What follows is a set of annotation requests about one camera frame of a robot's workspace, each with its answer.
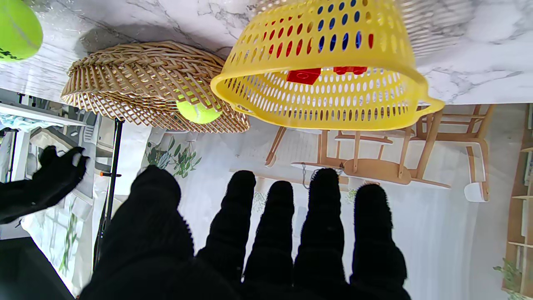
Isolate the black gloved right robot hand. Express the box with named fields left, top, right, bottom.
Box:
left=0, top=146, right=89, bottom=225

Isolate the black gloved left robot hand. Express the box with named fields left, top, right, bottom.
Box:
left=79, top=165, right=413, bottom=300

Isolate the yellow-green tennis ball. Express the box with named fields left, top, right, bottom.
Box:
left=0, top=0, right=44, bottom=63
left=176, top=94, right=222, bottom=125

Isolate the red toy building block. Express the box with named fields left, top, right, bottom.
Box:
left=266, top=25, right=322, bottom=85
left=333, top=33, right=375, bottom=75

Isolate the blue toy building block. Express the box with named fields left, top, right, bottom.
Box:
left=316, top=4, right=363, bottom=53

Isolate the black backdrop stand pole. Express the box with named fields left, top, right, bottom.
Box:
left=92, top=119, right=125, bottom=267

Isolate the round woven wicker basket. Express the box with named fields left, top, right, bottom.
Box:
left=61, top=41, right=250, bottom=134

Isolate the printed room scene backdrop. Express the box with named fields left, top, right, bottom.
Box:
left=21, top=102, right=533, bottom=300

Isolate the yellow perforated plastic basket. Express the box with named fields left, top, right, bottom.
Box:
left=210, top=0, right=445, bottom=131

